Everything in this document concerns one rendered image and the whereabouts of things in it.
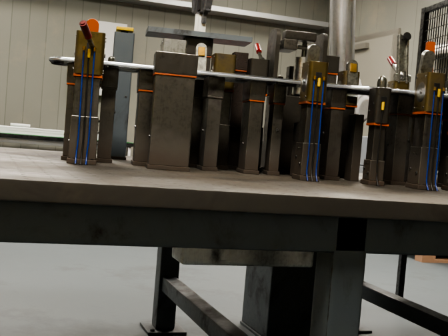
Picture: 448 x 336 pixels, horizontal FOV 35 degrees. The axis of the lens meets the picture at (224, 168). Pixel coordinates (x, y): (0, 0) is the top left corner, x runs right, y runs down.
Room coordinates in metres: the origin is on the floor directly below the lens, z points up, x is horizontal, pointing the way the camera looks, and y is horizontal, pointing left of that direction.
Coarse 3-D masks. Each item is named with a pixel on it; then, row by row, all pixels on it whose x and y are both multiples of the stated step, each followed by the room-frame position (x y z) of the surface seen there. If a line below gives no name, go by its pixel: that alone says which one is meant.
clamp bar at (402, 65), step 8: (408, 32) 2.49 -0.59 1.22; (400, 40) 2.51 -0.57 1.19; (408, 40) 2.49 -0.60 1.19; (400, 48) 2.50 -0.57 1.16; (408, 48) 2.51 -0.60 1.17; (400, 56) 2.50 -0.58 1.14; (408, 56) 2.50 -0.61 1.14; (400, 64) 2.49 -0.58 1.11; (408, 64) 2.50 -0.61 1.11; (400, 72) 2.49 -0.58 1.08
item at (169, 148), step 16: (160, 64) 2.01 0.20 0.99; (176, 64) 2.02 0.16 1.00; (192, 64) 2.02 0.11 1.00; (160, 80) 2.01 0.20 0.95; (176, 80) 2.02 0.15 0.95; (192, 80) 2.03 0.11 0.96; (160, 96) 2.01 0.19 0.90; (176, 96) 2.02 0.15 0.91; (192, 96) 2.03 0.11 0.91; (160, 112) 2.02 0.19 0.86; (176, 112) 2.02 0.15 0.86; (192, 112) 2.03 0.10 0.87; (160, 128) 2.02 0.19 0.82; (176, 128) 2.02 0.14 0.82; (160, 144) 2.02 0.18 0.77; (176, 144) 2.02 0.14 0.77; (160, 160) 2.02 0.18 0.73; (176, 160) 2.02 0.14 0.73
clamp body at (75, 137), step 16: (80, 32) 1.94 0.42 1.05; (96, 32) 1.95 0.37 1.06; (80, 48) 1.94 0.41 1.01; (96, 48) 1.95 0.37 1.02; (80, 64) 1.94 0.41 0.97; (96, 64) 1.95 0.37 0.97; (80, 80) 1.95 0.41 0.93; (96, 80) 1.96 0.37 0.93; (80, 96) 1.94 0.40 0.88; (96, 96) 1.96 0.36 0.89; (80, 112) 1.94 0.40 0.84; (96, 112) 1.96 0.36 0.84; (80, 128) 1.95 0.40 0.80; (96, 128) 1.96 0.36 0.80; (80, 144) 1.95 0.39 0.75; (96, 144) 1.96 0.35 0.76; (80, 160) 1.93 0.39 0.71; (96, 160) 1.97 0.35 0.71
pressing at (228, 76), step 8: (56, 64) 2.25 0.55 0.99; (64, 64) 2.26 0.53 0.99; (104, 64) 2.10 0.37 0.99; (112, 64) 2.10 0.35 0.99; (120, 64) 2.11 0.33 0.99; (128, 64) 2.11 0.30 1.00; (136, 64) 2.13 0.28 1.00; (136, 72) 2.30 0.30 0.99; (200, 72) 2.15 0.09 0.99; (208, 72) 2.15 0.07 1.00; (216, 72) 2.17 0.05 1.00; (232, 80) 2.35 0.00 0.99; (240, 80) 2.36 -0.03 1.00; (248, 80) 2.36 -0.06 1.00; (256, 80) 2.33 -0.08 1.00; (264, 80) 2.29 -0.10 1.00; (272, 80) 2.18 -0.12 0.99; (280, 80) 2.19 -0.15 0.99; (288, 80) 2.19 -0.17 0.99; (296, 80) 2.21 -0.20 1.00; (328, 88) 2.36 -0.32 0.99; (344, 88) 2.36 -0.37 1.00; (352, 88) 2.22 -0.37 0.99; (360, 88) 2.22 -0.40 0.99; (368, 88) 2.21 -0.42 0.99
